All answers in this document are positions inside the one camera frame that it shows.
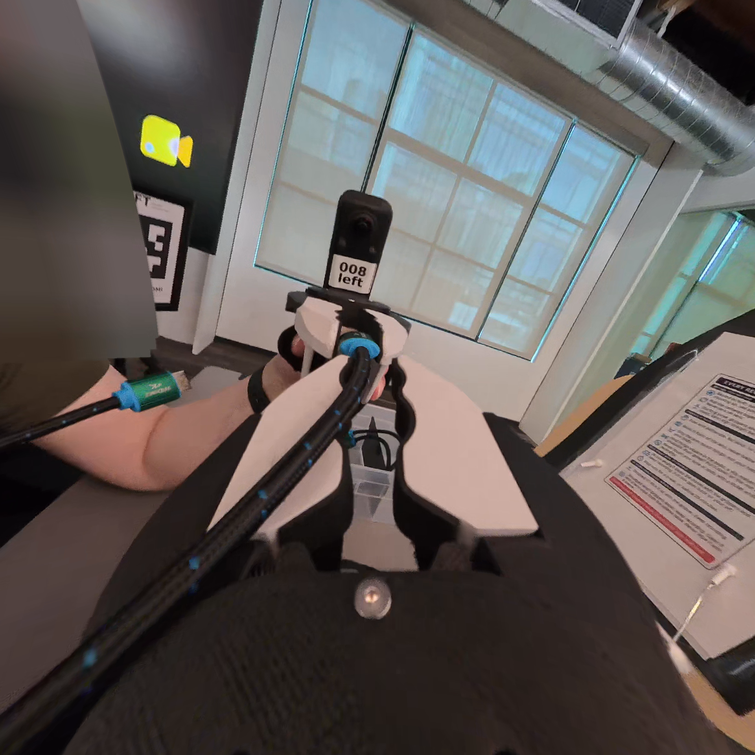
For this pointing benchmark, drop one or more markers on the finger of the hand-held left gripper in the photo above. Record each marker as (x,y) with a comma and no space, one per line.
(315,330)
(395,339)

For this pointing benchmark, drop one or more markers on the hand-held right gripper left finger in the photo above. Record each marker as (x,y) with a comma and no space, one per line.
(271,460)

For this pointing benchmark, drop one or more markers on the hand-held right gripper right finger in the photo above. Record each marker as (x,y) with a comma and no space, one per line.
(466,466)

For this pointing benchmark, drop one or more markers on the clear plastic bin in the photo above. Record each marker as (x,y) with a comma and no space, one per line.
(371,495)

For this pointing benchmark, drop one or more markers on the person's left forearm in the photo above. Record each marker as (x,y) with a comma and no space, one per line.
(165,436)

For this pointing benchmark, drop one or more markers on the person's left hand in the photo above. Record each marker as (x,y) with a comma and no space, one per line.
(289,377)

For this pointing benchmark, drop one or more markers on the large paned window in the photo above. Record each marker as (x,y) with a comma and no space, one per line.
(472,177)

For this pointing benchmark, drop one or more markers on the black framed marker sign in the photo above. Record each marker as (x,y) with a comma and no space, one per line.
(177,259)

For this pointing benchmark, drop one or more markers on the sign stand with white base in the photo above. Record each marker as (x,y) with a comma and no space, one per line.
(619,501)

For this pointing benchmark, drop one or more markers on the instruction sheet in plastic sleeve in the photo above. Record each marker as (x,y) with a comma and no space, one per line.
(690,460)

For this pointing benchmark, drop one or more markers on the black board yellow camera sticker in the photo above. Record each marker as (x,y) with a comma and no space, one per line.
(206,71)

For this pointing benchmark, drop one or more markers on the silver spiral duct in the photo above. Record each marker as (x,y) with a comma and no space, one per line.
(678,100)

